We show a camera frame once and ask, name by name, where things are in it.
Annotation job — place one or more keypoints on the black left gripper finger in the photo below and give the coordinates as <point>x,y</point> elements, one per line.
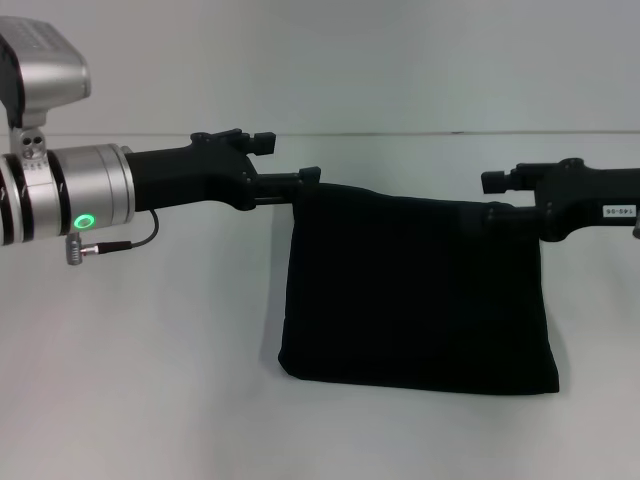
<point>255,141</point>
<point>290,182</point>

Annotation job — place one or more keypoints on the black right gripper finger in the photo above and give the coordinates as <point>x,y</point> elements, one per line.
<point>505,181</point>
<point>505,217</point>

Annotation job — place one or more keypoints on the black shirt with white print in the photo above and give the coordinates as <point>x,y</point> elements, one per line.
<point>420,300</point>

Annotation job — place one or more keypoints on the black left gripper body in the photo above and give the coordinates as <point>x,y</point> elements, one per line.
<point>190,172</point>

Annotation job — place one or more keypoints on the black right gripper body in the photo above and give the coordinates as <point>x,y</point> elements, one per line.
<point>585,200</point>

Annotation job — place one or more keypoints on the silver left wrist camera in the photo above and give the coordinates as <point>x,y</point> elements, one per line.
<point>40,70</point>

